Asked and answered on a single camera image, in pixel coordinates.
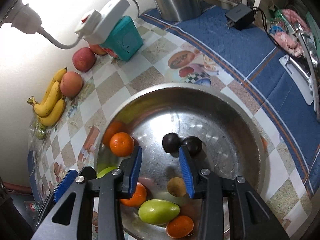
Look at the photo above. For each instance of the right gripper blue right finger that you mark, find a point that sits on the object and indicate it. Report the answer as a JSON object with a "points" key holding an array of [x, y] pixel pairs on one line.
{"points": [[193, 181]]}

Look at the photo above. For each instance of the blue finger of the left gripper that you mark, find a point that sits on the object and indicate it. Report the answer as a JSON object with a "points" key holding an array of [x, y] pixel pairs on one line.
{"points": [[65, 184]]}

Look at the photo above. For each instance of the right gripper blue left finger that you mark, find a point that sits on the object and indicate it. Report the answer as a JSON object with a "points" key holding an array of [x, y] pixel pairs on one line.
{"points": [[131, 170]]}

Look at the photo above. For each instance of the orange tangerine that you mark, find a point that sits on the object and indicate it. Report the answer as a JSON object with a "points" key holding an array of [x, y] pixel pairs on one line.
{"points": [[138, 198], [179, 227], [122, 144]]}

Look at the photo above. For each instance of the larger tan longan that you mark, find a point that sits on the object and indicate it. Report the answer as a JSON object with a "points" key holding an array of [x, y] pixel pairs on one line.
{"points": [[176, 187]]}

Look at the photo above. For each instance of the black plum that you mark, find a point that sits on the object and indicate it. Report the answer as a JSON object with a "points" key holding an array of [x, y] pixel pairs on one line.
{"points": [[193, 144], [171, 143]]}

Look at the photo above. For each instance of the green mango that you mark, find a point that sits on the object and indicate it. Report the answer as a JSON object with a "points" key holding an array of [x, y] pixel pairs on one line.
{"points": [[106, 171], [158, 211]]}

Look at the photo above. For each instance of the large steel bowl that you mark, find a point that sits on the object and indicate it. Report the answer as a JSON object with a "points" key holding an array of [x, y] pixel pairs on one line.
{"points": [[232, 151]]}

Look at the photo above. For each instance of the clear plastic package red logo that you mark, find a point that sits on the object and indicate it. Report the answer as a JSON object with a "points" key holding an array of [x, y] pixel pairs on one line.
{"points": [[32, 208]]}

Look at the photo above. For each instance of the clear bag of green fruit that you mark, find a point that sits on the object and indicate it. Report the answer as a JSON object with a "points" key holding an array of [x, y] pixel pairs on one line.
{"points": [[37, 131]]}

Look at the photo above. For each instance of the yellow banana bunch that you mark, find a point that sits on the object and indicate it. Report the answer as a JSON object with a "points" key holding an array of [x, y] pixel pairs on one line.
{"points": [[49, 110]]}

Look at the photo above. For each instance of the peach coloured apple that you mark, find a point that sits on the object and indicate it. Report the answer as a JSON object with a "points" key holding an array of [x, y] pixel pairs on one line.
{"points": [[71, 84]]}

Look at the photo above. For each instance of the checkered fruit print tablecloth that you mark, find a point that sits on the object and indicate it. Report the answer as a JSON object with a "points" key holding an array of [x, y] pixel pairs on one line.
{"points": [[164, 57]]}

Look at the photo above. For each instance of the red apple middle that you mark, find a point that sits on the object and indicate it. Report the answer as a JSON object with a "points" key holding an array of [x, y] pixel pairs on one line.
{"points": [[84, 59]]}

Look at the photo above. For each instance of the red apple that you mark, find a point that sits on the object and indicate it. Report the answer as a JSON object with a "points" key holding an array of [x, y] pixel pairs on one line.
{"points": [[97, 49], [84, 59]]}

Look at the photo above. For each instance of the red apple far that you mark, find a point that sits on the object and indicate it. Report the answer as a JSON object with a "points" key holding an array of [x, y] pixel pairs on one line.
{"points": [[97, 49]]}

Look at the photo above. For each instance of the blue plaid cloth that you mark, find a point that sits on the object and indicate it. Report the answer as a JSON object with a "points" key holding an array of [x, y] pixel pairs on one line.
{"points": [[252, 59]]}

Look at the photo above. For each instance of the teal plastic box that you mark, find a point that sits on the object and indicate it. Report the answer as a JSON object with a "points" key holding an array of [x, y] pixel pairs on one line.
{"points": [[123, 41]]}

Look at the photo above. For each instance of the white phone stand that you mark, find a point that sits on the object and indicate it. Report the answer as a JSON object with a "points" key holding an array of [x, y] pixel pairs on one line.
{"points": [[300, 78]]}

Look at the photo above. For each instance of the pink snack bag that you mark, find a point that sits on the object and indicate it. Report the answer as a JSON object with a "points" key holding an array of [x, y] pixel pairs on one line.
{"points": [[283, 31]]}

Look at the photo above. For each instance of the black power adapter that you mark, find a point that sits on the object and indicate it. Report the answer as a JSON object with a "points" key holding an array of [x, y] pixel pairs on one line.
{"points": [[239, 17]]}

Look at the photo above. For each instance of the white gooseneck lamp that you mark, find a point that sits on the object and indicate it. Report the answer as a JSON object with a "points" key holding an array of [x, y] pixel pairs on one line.
{"points": [[28, 21]]}

